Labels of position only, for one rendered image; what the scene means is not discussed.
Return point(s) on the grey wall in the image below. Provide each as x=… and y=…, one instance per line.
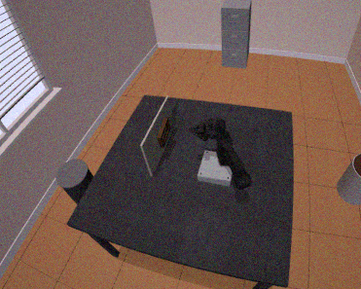
x=150, y=147

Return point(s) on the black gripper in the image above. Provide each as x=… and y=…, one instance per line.
x=201, y=131

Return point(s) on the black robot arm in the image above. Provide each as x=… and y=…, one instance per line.
x=227, y=156

